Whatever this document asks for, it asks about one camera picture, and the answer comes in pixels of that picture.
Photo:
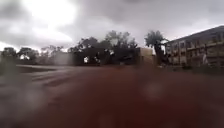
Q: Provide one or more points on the dark low building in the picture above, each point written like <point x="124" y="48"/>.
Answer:
<point x="106" y="57"/>

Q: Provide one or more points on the row of trees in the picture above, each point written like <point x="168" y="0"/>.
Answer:
<point x="116" y="40"/>

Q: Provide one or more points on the small tan building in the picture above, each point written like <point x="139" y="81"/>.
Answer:
<point x="146" y="55"/>

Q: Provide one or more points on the red running track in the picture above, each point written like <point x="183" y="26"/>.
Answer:
<point x="126" y="100"/>

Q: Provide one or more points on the tall tree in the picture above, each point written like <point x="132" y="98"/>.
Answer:
<point x="155" y="38"/>

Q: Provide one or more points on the grass strip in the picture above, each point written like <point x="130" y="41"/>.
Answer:
<point x="33" y="69"/>

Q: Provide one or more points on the long multi-storey building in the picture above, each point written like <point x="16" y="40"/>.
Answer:
<point x="200" y="46"/>

